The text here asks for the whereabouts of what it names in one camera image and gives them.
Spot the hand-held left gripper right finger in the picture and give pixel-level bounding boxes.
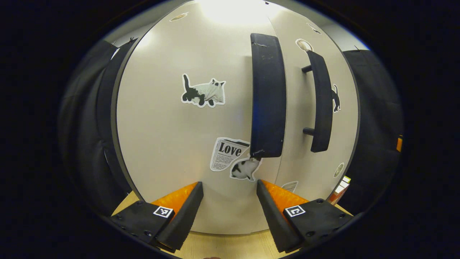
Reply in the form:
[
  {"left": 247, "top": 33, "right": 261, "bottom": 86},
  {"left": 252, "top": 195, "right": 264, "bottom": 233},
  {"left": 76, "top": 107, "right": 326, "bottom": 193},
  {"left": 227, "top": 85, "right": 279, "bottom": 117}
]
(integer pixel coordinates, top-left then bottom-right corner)
[{"left": 256, "top": 179, "right": 354, "bottom": 253}]

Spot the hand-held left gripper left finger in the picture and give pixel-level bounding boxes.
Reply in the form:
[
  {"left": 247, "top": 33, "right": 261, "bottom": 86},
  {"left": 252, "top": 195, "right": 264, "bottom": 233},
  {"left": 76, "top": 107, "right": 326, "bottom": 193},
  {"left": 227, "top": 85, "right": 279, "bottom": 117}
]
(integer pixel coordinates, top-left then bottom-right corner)
[{"left": 110, "top": 181, "right": 204, "bottom": 252}]

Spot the white cabinet door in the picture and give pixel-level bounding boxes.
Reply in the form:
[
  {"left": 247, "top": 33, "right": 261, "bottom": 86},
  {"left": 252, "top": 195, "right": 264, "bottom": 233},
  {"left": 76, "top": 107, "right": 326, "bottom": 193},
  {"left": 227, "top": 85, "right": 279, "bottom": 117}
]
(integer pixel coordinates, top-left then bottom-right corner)
[
  {"left": 115, "top": 0, "right": 287, "bottom": 235},
  {"left": 267, "top": 13, "right": 360, "bottom": 202}
]

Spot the white and orange book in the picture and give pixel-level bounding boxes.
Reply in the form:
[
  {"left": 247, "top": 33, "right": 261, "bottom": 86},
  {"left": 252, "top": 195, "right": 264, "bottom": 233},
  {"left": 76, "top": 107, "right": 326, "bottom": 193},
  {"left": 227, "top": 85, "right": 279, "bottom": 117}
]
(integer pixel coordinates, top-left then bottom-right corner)
[{"left": 328, "top": 185, "right": 347, "bottom": 205}]

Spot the black door handle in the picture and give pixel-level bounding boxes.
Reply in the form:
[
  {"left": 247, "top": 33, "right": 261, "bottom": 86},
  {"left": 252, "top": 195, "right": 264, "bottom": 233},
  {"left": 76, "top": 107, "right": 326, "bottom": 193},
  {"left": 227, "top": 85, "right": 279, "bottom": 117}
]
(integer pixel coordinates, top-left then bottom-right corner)
[
  {"left": 250, "top": 33, "right": 287, "bottom": 159},
  {"left": 301, "top": 50, "right": 334, "bottom": 153}
]

